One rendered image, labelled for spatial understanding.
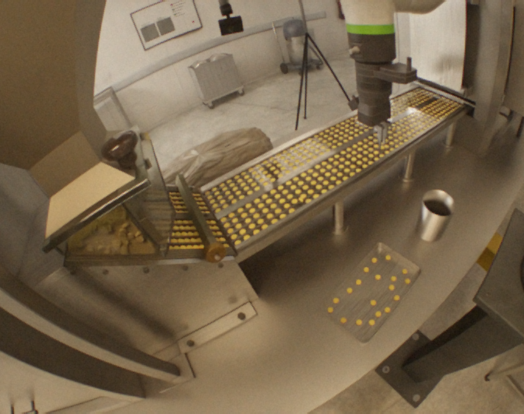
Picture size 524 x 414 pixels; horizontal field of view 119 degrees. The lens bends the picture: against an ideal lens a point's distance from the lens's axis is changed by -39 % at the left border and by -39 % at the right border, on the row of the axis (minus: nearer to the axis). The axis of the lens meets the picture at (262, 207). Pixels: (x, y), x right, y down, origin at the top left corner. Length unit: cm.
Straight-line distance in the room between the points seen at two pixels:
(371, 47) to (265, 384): 63
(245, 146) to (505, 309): 64
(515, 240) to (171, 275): 62
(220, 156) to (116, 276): 38
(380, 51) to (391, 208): 38
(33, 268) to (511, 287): 76
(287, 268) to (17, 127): 54
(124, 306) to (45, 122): 29
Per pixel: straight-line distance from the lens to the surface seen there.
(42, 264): 42
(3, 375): 58
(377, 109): 54
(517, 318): 49
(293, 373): 49
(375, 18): 47
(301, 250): 59
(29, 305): 32
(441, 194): 63
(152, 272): 38
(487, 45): 87
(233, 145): 64
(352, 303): 52
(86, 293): 41
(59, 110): 31
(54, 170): 35
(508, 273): 52
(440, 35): 85
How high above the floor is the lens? 129
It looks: 44 degrees down
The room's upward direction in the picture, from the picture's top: 19 degrees counter-clockwise
